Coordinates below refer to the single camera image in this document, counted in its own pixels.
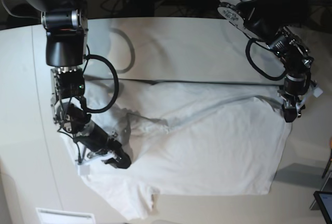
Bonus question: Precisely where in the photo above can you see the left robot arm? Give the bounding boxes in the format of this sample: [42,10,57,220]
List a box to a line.
[218,0,314,123]

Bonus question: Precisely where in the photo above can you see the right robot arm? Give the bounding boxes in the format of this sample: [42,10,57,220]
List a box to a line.
[26,0,131,169]

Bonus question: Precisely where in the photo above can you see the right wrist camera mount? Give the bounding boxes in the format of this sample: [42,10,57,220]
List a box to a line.
[75,153,115,176]

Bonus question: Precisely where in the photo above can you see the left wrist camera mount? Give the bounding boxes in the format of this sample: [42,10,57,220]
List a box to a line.
[296,81,323,118]

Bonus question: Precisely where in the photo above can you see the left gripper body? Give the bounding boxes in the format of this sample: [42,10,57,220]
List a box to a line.
[278,78,315,110]

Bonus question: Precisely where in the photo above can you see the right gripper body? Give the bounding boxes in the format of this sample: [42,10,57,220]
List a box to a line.
[74,123,122,157]

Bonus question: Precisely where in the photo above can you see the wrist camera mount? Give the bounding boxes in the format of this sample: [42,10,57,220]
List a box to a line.
[296,81,323,118]
[75,153,115,176]

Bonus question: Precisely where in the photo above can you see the white T-shirt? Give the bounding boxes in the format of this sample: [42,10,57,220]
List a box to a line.
[79,80,292,220]

